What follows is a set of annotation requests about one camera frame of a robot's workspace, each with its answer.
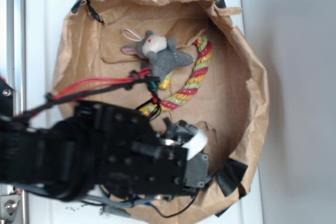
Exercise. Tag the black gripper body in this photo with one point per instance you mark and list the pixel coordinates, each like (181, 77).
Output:
(175, 165)

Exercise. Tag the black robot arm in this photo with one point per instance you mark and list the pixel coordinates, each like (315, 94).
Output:
(107, 145)

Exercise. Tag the brown paper bag bin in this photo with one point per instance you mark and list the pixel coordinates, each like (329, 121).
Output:
(229, 102)

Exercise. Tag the grey plush bunny toy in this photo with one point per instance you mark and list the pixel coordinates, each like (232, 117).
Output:
(162, 54)

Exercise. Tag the white plastic tray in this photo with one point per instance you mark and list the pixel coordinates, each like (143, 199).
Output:
(44, 21)

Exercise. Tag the red yellow green rope toy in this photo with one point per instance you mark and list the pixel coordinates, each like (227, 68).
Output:
(155, 106)

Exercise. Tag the metal corner bracket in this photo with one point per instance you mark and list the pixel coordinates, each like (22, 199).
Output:
(11, 209)

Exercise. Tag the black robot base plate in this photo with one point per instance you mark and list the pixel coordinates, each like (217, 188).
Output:
(7, 102)

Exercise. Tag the aluminium frame rail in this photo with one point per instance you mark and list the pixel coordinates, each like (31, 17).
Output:
(13, 69)

